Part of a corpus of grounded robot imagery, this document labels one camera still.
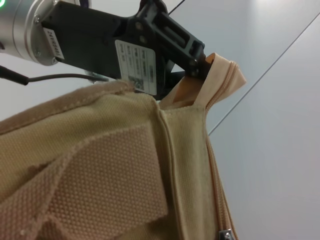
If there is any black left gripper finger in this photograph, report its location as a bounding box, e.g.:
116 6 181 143
139 0 208 81
159 59 188 100

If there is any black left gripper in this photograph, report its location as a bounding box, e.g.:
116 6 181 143
41 1 166 97

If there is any khaki canvas food bag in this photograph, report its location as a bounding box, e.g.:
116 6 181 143
0 52 248 240

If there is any silver metal zipper pull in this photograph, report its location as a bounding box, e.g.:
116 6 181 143
218 221 235 240

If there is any left gripper cable with plugs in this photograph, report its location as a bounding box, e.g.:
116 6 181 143
0 64 110 87

